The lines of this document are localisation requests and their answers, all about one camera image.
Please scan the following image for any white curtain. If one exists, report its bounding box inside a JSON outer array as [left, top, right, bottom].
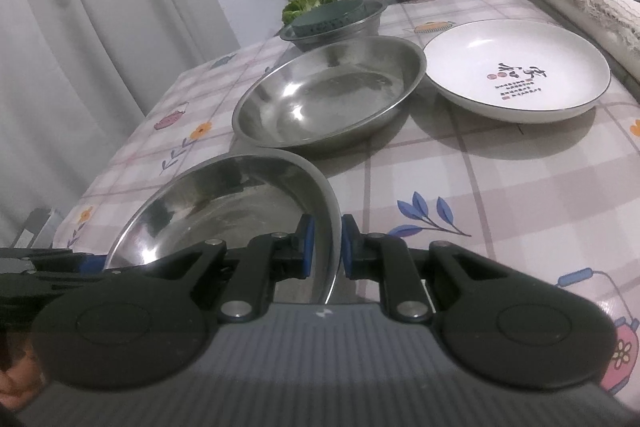
[[0, 0, 241, 253]]

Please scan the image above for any white ceramic plate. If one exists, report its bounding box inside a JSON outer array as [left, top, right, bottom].
[[422, 19, 612, 124]]

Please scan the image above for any green lettuce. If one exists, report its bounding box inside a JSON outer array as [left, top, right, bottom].
[[281, 0, 338, 25]]

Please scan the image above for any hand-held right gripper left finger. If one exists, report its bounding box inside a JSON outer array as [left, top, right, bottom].
[[107, 216, 315, 322]]

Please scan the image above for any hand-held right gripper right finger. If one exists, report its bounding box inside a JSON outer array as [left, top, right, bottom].
[[341, 214, 506, 323]]

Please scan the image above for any green ceramic bowl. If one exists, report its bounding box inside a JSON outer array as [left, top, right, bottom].
[[291, 1, 368, 35]]

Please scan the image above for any small steel plate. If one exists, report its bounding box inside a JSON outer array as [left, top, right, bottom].
[[102, 151, 342, 304]]

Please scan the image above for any large steel plate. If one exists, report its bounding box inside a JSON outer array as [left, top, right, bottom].
[[232, 36, 427, 154]]

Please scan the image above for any wide steel bowl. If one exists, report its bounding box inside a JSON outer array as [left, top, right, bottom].
[[279, 0, 388, 44]]

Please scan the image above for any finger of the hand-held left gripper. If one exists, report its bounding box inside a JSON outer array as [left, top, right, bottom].
[[0, 248, 108, 303]]

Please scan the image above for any checked floral tablecloth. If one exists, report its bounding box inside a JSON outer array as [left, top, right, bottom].
[[52, 0, 640, 398]]

